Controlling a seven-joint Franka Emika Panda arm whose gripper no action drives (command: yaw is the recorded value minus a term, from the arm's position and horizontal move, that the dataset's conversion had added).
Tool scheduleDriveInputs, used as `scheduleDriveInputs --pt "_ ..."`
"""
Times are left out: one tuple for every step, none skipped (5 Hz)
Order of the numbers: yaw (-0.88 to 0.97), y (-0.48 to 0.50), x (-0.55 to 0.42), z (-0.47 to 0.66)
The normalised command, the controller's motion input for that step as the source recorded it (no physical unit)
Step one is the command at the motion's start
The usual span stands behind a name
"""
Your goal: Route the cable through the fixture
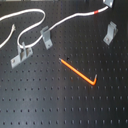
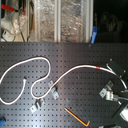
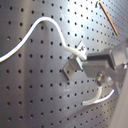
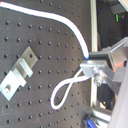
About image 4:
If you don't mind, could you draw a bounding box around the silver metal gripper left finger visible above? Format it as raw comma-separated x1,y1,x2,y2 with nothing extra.
80,60,126,87

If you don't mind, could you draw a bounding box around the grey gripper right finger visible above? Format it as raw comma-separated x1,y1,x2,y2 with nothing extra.
89,37,128,69

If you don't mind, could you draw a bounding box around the white braided cable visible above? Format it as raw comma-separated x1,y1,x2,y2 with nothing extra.
0,1,91,110

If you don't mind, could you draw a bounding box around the black perforated breadboard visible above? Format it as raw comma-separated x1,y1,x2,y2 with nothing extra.
0,0,91,128

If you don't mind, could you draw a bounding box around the aluminium extrusion frame rail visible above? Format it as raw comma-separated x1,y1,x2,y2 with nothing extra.
90,0,111,122

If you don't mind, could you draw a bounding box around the silver metal cable clip bracket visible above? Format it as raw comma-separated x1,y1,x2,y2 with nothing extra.
0,46,38,101

